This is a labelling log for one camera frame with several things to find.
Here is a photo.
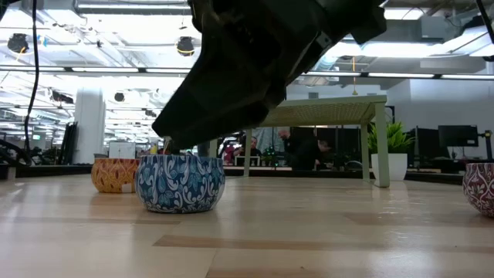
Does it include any black table frame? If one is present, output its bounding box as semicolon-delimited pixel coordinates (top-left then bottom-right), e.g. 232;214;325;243
0;164;464;185

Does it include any pale green perforated metal shelf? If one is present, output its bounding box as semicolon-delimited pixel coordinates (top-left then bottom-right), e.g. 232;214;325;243
208;94;391;189

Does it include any white tealight candle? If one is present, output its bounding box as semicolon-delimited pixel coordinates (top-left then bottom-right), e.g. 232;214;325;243
462;161;494;219
134;153;227;215
90;157;140;195

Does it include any person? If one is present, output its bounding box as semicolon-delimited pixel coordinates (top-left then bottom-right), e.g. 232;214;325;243
291;137;335;171
223;135;267;167
266;128;296;167

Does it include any black hanging cable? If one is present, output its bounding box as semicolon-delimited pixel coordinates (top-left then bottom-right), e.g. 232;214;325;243
23;0;40;155

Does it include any green plant in white pot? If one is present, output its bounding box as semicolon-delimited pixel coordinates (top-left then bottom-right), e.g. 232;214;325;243
366;121;416;181

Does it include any black desk monitor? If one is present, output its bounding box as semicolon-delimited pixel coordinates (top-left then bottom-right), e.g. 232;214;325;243
438;124;479;148

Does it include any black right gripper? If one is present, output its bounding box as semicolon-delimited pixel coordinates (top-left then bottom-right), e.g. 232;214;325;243
151;0;330;151

